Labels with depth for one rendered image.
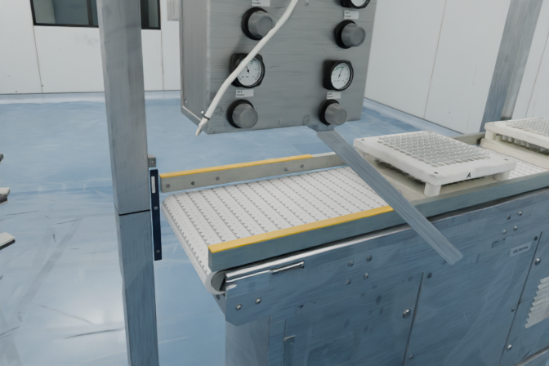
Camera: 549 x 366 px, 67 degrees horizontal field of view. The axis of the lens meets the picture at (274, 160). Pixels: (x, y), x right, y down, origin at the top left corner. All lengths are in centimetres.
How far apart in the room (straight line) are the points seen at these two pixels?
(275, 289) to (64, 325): 134
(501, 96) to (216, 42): 110
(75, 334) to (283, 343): 117
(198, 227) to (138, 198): 17
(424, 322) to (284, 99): 75
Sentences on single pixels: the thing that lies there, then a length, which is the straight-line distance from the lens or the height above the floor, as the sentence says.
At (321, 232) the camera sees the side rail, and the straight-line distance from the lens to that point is 65.
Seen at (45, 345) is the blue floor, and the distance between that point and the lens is 185.
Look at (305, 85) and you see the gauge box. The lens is 51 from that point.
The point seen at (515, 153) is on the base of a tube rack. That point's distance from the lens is 129.
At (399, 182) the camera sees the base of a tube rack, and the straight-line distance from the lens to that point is 88.
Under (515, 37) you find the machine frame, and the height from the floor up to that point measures 116.
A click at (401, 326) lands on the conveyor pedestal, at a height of 54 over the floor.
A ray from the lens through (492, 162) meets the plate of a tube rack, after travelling 96.
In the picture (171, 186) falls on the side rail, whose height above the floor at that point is 87.
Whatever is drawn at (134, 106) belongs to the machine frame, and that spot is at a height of 103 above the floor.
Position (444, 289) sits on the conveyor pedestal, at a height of 61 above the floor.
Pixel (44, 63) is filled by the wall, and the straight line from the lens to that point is 554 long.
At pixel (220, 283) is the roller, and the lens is 62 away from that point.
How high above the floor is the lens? 121
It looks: 20 degrees down
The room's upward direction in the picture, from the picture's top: 4 degrees clockwise
